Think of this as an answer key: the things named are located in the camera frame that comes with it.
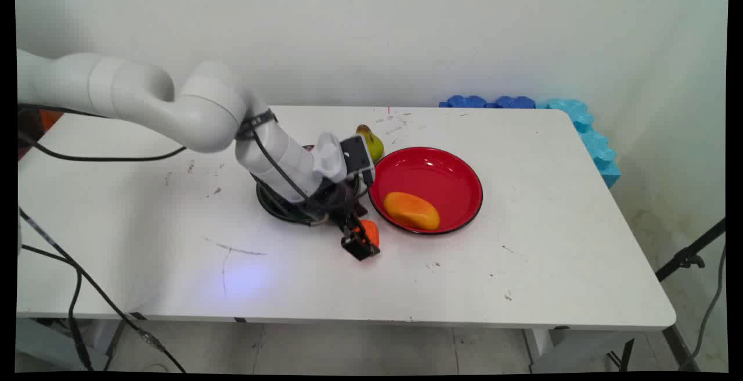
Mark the orange yellow mango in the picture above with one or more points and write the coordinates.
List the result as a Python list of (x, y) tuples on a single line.
[(411, 211)]

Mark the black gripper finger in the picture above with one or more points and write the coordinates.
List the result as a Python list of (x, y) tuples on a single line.
[(364, 240), (352, 243)]

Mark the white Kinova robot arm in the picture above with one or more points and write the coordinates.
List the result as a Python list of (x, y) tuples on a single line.
[(174, 99)]

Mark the black tripod stand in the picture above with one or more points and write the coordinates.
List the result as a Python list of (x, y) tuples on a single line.
[(679, 265)]

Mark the green yellow pear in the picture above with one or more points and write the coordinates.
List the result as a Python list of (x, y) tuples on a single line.
[(372, 142)]

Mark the small orange fruit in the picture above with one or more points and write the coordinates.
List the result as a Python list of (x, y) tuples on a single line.
[(371, 233)]

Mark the red plate with black rim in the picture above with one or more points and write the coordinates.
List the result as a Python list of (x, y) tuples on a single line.
[(432, 180)]

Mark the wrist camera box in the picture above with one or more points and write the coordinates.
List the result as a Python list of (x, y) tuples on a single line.
[(355, 157)]

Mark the black round plate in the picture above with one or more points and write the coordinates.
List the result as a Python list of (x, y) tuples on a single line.
[(276, 207)]

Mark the light cyan foam block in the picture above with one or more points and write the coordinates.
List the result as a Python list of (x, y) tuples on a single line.
[(592, 137)]

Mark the blue foam block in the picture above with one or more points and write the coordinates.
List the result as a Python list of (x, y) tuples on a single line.
[(487, 101)]

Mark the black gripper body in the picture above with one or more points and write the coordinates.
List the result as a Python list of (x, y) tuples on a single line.
[(332, 200)]

